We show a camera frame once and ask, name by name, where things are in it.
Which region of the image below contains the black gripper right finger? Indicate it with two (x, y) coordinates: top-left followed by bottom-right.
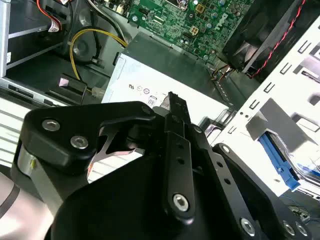
(177, 95), (313, 240)

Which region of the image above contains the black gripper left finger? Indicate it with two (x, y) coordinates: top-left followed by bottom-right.
(17, 91), (197, 219)

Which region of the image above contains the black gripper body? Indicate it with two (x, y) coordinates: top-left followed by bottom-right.
(51, 122), (241, 240)

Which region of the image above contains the hard disk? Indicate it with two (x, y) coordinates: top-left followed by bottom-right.
(258, 129), (320, 193)

